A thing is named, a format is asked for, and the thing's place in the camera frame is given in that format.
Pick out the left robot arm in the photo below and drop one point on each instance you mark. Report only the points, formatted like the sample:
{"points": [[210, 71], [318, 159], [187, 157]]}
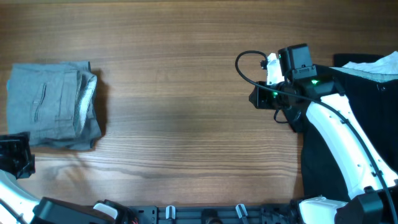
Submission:
{"points": [[20, 206]]}

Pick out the grey shorts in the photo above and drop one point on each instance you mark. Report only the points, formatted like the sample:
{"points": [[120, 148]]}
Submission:
{"points": [[54, 102]]}

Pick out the dark garment at back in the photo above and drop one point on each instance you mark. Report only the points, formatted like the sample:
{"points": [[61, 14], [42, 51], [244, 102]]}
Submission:
{"points": [[342, 59]]}

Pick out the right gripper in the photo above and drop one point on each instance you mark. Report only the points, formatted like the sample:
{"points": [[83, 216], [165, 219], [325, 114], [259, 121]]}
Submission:
{"points": [[261, 101]]}

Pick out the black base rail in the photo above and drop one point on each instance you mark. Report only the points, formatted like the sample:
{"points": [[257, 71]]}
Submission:
{"points": [[259, 214]]}

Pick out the white garment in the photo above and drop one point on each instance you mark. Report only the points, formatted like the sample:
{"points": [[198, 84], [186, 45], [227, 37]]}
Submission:
{"points": [[381, 71]]}

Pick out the black garment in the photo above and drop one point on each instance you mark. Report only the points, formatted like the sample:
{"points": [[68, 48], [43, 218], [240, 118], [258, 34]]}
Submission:
{"points": [[374, 105]]}

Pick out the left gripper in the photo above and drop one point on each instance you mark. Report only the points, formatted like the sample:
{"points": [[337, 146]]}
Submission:
{"points": [[18, 144]]}

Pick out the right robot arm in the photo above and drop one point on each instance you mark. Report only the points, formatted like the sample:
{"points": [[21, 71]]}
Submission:
{"points": [[347, 114]]}

